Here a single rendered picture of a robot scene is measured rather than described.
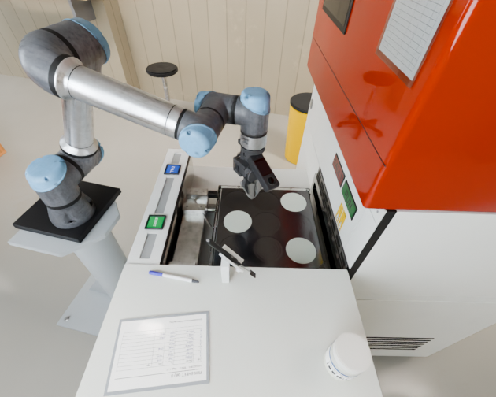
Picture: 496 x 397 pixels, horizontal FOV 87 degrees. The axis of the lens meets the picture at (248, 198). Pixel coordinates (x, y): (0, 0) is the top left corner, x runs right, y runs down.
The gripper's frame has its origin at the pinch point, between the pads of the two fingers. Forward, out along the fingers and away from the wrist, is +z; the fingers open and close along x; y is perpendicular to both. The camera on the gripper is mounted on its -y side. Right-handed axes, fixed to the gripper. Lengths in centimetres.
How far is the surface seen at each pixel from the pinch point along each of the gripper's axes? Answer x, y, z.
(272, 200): -10.7, 1.4, 9.3
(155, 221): 30.6, 11.6, 3.0
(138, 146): -12, 198, 99
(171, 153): 10.6, 41.8, 3.2
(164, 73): -58, 210, 39
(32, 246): 67, 39, 18
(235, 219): 6.4, 1.9, 9.2
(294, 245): -3.2, -18.4, 9.3
